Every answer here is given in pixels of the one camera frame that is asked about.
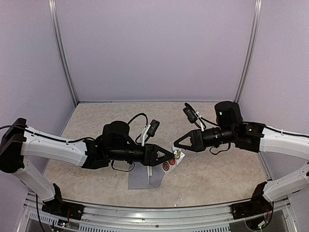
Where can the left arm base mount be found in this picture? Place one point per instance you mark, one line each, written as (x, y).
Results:
(57, 206)

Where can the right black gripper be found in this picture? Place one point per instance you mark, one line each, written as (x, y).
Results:
(197, 142)

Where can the beige lined letter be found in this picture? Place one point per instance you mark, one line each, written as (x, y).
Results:
(149, 171)

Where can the aluminium frame post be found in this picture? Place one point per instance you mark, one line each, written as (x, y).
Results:
(250, 49)
(61, 51)

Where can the left aluminium frame post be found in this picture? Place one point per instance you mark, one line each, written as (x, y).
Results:
(61, 51)

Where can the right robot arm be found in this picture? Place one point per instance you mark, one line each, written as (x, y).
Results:
(254, 137)

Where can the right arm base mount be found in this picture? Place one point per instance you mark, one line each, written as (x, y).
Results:
(255, 206)

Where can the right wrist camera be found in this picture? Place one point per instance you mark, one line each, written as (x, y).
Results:
(193, 117)

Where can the right aluminium frame post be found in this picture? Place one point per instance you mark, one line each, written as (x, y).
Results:
(250, 49)

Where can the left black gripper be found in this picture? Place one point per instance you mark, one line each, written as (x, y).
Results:
(151, 155)

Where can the grey paper envelope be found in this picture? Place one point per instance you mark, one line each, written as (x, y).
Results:
(138, 177)

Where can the white sticker sheet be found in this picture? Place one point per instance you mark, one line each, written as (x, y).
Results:
(170, 165)

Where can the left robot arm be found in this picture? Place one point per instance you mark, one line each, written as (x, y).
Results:
(20, 142)

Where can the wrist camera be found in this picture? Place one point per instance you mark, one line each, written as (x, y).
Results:
(193, 117)
(149, 131)

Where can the green round seal sticker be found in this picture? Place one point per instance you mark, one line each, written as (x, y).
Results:
(177, 154)

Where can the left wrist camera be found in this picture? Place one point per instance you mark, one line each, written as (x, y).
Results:
(149, 131)

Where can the front aluminium rail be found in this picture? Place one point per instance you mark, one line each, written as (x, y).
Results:
(107, 218)

